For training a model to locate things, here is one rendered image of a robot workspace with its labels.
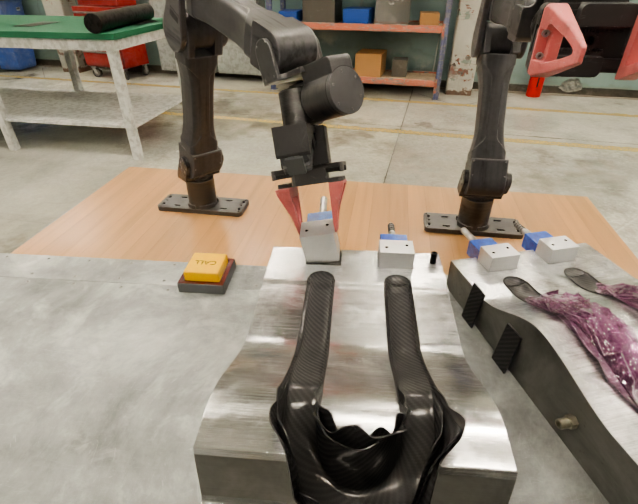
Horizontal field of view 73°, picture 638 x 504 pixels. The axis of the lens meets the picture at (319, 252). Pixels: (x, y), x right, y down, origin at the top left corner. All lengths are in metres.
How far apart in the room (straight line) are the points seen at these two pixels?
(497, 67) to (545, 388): 0.58
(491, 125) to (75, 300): 0.80
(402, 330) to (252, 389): 0.22
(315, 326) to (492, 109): 0.55
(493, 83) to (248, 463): 0.76
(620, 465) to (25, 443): 0.64
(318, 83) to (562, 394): 0.46
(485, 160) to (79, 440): 0.77
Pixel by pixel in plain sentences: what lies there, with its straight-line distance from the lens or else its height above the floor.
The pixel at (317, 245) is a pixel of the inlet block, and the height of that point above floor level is 0.92.
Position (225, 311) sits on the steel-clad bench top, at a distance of 0.71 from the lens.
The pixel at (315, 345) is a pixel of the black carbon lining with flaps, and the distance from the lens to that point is 0.53.
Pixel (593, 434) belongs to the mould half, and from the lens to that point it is 0.57.
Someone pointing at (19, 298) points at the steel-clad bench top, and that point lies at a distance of 0.88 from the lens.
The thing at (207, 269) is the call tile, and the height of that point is 0.84.
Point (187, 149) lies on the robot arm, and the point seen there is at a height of 0.95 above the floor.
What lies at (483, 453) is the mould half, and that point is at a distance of 0.40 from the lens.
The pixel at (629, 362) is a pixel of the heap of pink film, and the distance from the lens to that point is 0.58.
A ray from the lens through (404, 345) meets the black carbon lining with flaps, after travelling 0.54.
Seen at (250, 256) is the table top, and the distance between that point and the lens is 0.83.
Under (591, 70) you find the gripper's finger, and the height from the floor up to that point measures 1.17.
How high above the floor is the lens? 1.26
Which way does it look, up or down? 33 degrees down
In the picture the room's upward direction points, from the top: straight up
